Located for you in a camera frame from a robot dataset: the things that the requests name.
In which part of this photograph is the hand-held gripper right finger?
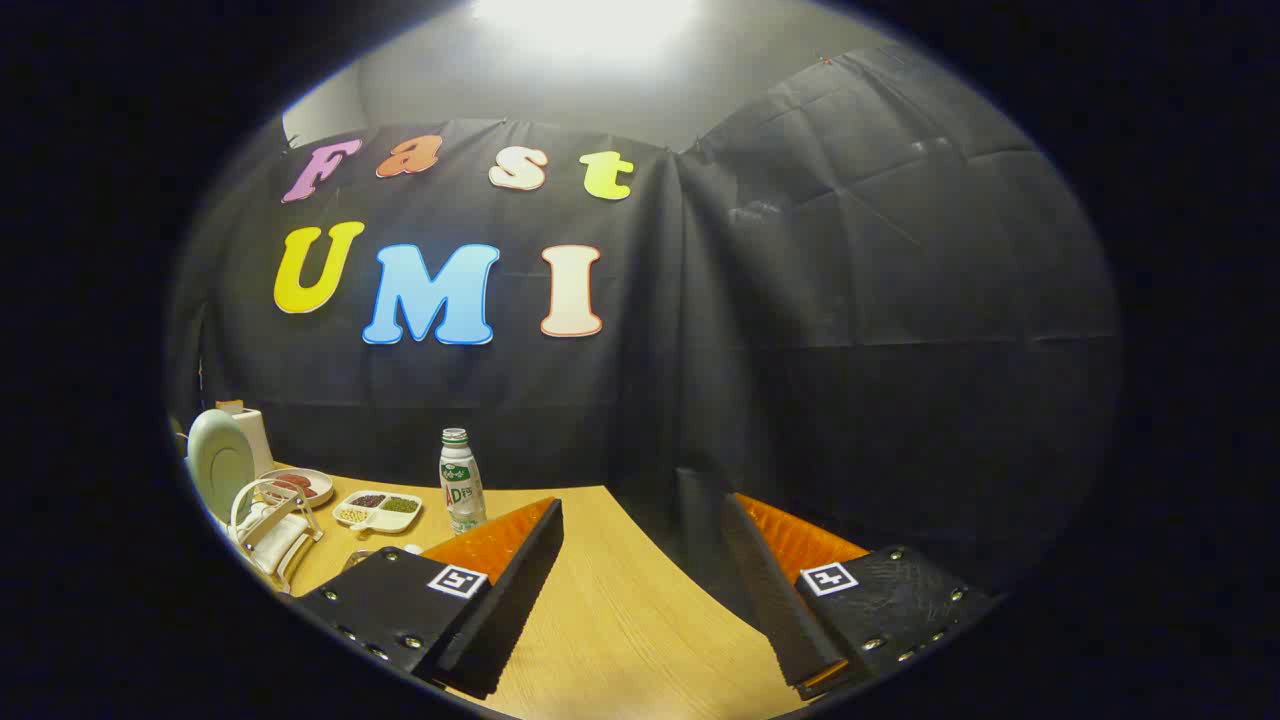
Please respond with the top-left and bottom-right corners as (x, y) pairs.
(721, 491), (1002, 702)

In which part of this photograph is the small white round plate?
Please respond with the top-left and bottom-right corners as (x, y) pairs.
(260, 467), (337, 510)

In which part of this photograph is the black backdrop cloth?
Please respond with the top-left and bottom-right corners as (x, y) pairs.
(165, 40), (1121, 611)

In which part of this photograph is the white divided bean dish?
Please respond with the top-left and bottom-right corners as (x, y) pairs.
(332, 489), (424, 535)

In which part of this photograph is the white drink bottle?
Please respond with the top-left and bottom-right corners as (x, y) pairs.
(439, 427), (489, 537)

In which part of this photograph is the white toaster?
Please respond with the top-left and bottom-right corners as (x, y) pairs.
(214, 400), (277, 478)

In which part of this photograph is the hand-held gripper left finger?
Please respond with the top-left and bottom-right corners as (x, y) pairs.
(292, 497), (564, 700)

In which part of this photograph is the white wire dish rack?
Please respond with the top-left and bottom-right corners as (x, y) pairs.
(228, 477), (327, 593)

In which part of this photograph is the pale green plate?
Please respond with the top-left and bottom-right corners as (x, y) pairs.
(187, 408), (258, 528)

